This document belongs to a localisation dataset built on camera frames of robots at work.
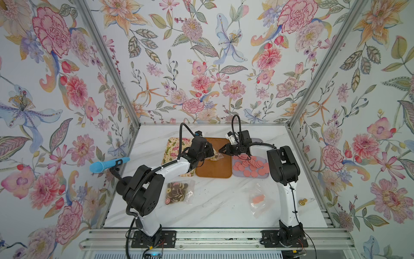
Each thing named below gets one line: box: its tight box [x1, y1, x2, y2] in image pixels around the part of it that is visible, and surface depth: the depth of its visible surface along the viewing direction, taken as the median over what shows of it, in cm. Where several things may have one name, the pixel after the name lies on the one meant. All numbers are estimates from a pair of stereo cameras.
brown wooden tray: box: [195, 137, 232, 179], surface depth 100 cm
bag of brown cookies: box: [164, 180, 196, 206], surface depth 89 cm
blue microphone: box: [89, 157, 131, 174], surface depth 70 cm
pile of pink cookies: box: [232, 155, 271, 178], surface depth 100 cm
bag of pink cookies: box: [249, 183, 273, 219], surface depth 86 cm
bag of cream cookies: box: [204, 148, 225, 161], surface depth 99 cm
